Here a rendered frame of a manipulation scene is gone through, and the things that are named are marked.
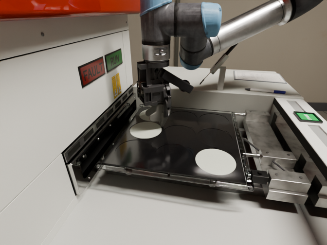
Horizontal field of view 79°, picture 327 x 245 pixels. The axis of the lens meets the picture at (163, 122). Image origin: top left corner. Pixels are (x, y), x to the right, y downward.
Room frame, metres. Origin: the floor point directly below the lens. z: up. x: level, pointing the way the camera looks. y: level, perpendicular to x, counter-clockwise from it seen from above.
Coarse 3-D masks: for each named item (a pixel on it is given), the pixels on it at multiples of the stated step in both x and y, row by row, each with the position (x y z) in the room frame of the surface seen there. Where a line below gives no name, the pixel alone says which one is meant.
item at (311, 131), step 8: (280, 104) 0.60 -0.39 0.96; (288, 104) 0.60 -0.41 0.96; (296, 104) 0.61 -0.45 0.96; (304, 104) 0.60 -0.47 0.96; (288, 112) 0.54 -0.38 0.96; (312, 112) 0.54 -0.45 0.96; (296, 120) 0.49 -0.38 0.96; (304, 128) 0.44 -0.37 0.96; (312, 128) 0.45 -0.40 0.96; (320, 128) 0.45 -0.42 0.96; (304, 136) 0.41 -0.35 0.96; (312, 136) 0.41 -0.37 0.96; (320, 136) 0.41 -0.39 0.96; (312, 144) 0.37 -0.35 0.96; (320, 144) 0.37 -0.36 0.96; (320, 152) 0.34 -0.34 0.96
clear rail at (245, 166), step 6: (234, 114) 0.64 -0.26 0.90; (234, 120) 0.60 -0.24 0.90; (234, 126) 0.56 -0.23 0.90; (240, 138) 0.48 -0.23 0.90; (240, 144) 0.45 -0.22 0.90; (240, 150) 0.43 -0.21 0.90; (240, 156) 0.41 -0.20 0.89; (246, 168) 0.36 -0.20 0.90; (246, 174) 0.34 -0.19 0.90; (246, 180) 0.32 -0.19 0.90; (252, 180) 0.32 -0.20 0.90
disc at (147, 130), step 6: (132, 126) 0.56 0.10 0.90; (138, 126) 0.56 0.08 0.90; (144, 126) 0.55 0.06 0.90; (150, 126) 0.55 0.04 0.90; (156, 126) 0.55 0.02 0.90; (132, 132) 0.52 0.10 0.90; (138, 132) 0.52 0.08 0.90; (144, 132) 0.52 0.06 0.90; (150, 132) 0.52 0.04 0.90; (156, 132) 0.52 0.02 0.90; (144, 138) 0.49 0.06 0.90
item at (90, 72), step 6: (102, 60) 0.54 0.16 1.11; (84, 66) 0.46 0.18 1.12; (90, 66) 0.48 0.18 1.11; (96, 66) 0.51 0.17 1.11; (102, 66) 0.54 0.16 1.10; (84, 72) 0.45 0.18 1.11; (90, 72) 0.47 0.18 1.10; (96, 72) 0.50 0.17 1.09; (102, 72) 0.53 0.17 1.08; (84, 78) 0.45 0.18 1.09; (90, 78) 0.47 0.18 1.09; (84, 84) 0.44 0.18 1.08
